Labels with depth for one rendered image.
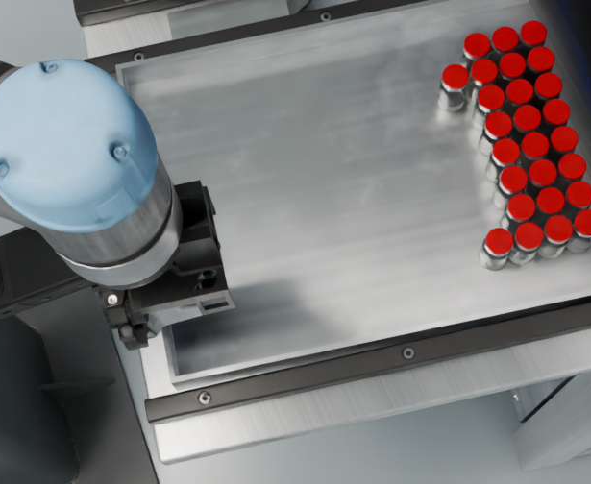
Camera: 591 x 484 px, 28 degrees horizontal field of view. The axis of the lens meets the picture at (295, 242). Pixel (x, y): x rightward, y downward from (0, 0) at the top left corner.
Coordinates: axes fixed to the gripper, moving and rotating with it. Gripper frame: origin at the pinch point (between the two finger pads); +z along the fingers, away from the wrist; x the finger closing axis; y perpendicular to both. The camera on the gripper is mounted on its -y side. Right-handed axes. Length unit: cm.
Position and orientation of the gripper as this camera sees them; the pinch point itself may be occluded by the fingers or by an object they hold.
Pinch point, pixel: (143, 309)
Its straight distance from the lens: 87.8
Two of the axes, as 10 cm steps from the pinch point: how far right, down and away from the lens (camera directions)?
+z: 0.5, 2.8, 9.6
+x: -2.1, -9.4, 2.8
